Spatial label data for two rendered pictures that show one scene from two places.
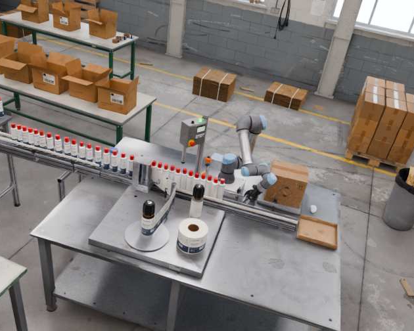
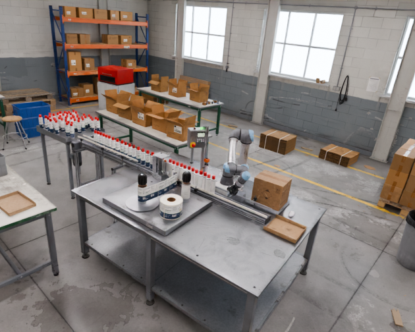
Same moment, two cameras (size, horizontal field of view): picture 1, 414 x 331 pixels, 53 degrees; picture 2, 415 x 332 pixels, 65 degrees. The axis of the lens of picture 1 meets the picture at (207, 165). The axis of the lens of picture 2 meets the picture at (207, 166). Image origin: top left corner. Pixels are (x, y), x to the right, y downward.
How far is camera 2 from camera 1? 1.28 m
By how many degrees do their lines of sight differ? 22
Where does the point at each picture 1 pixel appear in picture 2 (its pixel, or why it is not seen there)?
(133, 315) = (128, 268)
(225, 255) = (194, 227)
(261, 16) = (325, 93)
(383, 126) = (414, 178)
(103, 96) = (169, 128)
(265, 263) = (223, 238)
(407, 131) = not seen: outside the picture
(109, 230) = (119, 195)
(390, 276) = (382, 304)
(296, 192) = (275, 195)
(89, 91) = (163, 125)
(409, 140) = not seen: outside the picture
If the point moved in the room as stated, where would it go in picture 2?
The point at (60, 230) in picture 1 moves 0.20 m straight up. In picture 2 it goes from (90, 192) to (89, 174)
